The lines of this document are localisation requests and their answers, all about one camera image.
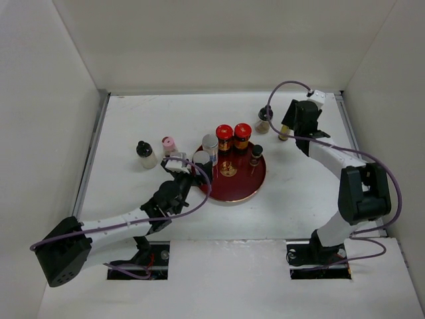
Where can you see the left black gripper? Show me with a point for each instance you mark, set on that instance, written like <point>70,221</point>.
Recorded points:
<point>196,179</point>

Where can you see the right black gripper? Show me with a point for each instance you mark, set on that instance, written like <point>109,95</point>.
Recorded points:
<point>290,115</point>

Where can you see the tall yellow label bottle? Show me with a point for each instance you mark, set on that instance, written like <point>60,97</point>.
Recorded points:
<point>285,132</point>

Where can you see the silver lid spice jar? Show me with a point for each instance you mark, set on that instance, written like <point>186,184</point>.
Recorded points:
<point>201,157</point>

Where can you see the silver lid blue label jar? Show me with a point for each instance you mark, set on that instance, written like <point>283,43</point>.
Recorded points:
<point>210,146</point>

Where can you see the red lid sauce jar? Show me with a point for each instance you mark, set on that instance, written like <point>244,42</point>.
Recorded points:
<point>224,134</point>
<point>242,134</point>

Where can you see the small black lid spice jar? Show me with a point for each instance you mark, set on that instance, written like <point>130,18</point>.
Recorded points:
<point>256,155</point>

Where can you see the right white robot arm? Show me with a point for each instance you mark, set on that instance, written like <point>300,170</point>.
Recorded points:
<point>363,187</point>

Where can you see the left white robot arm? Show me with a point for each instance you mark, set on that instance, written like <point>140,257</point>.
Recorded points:
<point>120,242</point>

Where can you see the round red tray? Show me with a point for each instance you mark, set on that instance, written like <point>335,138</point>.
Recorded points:
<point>234,178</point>

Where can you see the black cap brown spice bottle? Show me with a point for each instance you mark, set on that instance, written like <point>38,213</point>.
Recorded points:
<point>265,114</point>

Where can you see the pink lid spice bottle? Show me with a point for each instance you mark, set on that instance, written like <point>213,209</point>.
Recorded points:
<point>169,146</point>

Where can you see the black cap white powder bottle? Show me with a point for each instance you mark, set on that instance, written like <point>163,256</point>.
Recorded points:
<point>146,154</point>

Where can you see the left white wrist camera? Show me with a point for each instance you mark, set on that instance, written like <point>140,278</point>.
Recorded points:
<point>176,162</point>

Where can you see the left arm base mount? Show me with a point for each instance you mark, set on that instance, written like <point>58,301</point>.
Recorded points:
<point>149,261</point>

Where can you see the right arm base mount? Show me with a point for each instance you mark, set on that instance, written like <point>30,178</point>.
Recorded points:
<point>309,260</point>

